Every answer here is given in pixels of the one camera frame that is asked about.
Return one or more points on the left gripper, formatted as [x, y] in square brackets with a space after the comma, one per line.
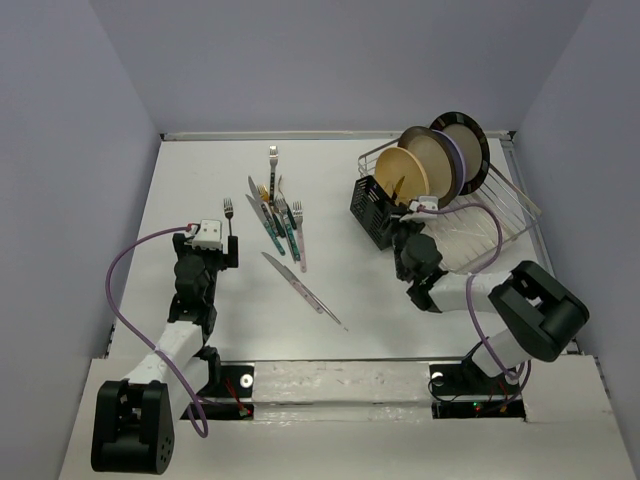
[183, 247]

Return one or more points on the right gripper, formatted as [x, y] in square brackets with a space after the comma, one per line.
[413, 224]

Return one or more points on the black handled fork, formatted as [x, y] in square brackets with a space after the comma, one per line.
[228, 212]

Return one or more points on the black handled knife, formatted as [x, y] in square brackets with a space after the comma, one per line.
[396, 190]

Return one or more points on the pink handled knife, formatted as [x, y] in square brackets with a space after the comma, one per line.
[302, 290]

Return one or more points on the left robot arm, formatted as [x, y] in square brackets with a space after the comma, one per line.
[134, 419]

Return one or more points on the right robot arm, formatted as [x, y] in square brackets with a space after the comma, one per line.
[521, 315]

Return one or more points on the clear drain tray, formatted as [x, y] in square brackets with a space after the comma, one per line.
[469, 236]

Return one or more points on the black utensil caddy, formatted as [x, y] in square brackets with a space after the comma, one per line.
[373, 208]

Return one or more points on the brown rimmed beige plate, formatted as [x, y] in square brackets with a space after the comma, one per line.
[436, 158]

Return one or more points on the yellow plate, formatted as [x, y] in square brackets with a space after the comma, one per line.
[395, 162]

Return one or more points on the purple plate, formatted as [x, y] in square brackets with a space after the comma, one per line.
[459, 161]

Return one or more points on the black patterned plate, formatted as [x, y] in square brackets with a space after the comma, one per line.
[468, 135]

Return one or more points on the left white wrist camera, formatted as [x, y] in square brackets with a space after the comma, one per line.
[208, 235]

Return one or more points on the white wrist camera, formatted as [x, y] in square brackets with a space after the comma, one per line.
[208, 235]
[421, 209]

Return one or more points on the green marbled handle knife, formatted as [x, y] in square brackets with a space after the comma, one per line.
[265, 223]

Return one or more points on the wire dish rack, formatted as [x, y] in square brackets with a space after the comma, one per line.
[498, 175]

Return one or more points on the gold fork green handle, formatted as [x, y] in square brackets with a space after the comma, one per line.
[264, 194]

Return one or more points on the grey marbled handle knife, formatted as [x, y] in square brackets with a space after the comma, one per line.
[265, 209]

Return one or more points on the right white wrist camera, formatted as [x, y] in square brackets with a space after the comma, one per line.
[421, 209]

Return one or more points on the silver fork black handle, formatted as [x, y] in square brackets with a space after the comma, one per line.
[273, 161]

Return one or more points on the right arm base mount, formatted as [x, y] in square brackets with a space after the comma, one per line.
[455, 397]

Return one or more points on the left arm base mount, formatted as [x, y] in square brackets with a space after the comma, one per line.
[231, 398]

